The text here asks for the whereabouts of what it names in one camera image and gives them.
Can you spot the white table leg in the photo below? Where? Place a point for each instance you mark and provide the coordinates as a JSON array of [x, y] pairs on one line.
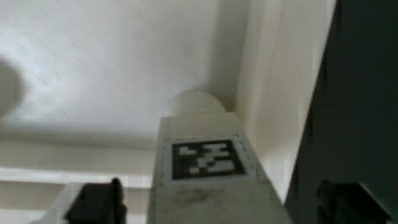
[[211, 189]]

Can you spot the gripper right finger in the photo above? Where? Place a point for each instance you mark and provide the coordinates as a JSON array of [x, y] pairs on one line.
[[339, 205]]

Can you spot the white square tabletop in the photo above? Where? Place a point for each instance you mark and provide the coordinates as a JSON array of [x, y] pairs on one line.
[[99, 58]]

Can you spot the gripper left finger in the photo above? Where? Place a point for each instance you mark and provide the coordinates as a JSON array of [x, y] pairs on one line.
[[89, 204]]

